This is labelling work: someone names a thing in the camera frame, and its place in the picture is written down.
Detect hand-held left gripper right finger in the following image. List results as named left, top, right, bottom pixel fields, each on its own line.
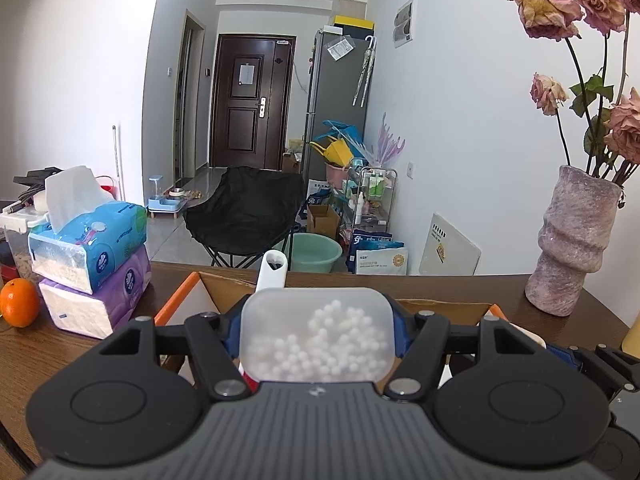
left=384, top=301, right=548, bottom=403

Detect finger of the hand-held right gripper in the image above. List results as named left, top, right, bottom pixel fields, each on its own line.
left=545, top=344, right=640, bottom=402

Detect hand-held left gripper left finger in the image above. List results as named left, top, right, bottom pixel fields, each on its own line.
left=97, top=305, right=253, bottom=402

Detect orange red cardboard box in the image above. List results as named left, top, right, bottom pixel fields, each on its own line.
left=154, top=271, right=547, bottom=396

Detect translucent cotton swab box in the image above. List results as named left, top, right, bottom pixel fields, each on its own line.
left=239, top=287, right=396, bottom=383

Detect blue white bag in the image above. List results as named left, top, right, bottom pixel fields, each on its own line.
left=345, top=230, right=408, bottom=276

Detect white flat board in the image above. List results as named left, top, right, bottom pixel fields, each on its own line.
left=418, top=212, right=482, bottom=276

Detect green plastic basin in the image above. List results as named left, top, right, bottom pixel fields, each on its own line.
left=290, top=232, right=343, bottom=274

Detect pink textured vase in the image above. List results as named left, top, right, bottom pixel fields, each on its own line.
left=525, top=165, right=623, bottom=317

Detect black folding chair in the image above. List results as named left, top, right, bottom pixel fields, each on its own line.
left=182, top=166, right=306, bottom=267

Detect small brown cardboard box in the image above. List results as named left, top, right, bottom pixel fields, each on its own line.
left=306, top=204, right=342, bottom=241

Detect blue pet feeder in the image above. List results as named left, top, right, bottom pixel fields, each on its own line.
left=147, top=175, right=188, bottom=218

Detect blue tissue pack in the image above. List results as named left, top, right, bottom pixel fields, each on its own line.
left=27, top=166, right=148, bottom=295

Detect purple tissue pack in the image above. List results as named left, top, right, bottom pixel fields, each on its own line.
left=39, top=246, right=152, bottom=339

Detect blue white carton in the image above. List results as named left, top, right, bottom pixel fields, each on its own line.
left=306, top=180, right=333, bottom=206

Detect pink bucket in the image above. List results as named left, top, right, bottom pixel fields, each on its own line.
left=324, top=160, right=357, bottom=190

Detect bunch of purple hangers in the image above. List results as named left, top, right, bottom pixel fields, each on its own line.
left=367, top=111, right=407, bottom=168

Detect cardboard boxes by door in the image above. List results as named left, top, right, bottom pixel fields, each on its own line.
left=281, top=137, right=306, bottom=173

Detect yellow dustpan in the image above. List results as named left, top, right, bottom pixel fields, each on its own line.
left=310, top=137, right=353, bottom=167

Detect white mop pole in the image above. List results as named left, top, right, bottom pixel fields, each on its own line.
left=111, top=125, right=123, bottom=191

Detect dark brown entrance door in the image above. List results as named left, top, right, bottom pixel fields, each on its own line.
left=210, top=33, right=297, bottom=170

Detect orange fruit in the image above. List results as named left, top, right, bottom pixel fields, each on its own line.
left=0, top=278, right=41, bottom=328

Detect red small packet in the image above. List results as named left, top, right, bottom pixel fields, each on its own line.
left=0, top=260, right=26, bottom=286

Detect clear white-lidded food container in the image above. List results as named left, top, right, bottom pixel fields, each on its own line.
left=0, top=205, right=51, bottom=281

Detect grey refrigerator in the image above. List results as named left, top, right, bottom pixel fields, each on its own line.
left=302, top=27, right=378, bottom=196

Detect black folded stand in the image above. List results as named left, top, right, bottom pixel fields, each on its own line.
left=13, top=166, right=63, bottom=201

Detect white folded umbrella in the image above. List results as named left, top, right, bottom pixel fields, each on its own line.
left=361, top=35, right=377, bottom=108
left=352, top=37, right=368, bottom=107

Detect clear bag with papers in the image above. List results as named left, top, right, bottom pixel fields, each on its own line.
left=326, top=35, right=357, bottom=61

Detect yellow black box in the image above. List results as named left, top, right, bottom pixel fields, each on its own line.
left=332, top=15, right=375, bottom=33

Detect dried pink rose bouquet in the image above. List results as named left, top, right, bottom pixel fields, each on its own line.
left=507, top=0, right=640, bottom=208

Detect wire storage trolley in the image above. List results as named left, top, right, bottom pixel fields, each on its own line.
left=342, top=165, right=398, bottom=241

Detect white wall panel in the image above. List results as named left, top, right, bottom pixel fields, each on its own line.
left=392, top=0, right=417, bottom=49

